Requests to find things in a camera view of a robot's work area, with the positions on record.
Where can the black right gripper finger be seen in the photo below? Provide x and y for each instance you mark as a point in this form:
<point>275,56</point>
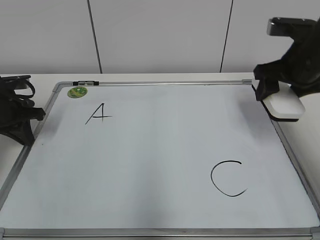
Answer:
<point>265,88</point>
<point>302,91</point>

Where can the green round magnet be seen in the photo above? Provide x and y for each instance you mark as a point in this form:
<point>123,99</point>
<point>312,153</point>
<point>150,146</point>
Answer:
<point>77,92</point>

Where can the white whiteboard eraser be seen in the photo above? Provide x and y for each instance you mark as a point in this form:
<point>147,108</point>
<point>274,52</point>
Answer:
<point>284,105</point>

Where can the white whiteboard with grey frame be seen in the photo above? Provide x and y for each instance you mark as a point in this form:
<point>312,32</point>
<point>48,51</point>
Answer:
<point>158,160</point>

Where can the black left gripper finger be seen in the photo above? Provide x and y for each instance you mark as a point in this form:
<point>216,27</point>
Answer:
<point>19,132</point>
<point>33,113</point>

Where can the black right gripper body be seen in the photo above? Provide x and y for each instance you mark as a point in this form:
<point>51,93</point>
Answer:
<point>299,66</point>

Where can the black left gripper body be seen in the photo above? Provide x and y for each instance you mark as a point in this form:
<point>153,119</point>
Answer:
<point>15,94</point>

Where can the black board hanger clip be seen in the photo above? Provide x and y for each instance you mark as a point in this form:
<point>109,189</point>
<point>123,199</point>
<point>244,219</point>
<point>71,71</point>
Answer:
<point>86,83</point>

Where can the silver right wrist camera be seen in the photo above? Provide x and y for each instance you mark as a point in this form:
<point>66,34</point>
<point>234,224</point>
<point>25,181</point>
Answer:
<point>289,27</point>

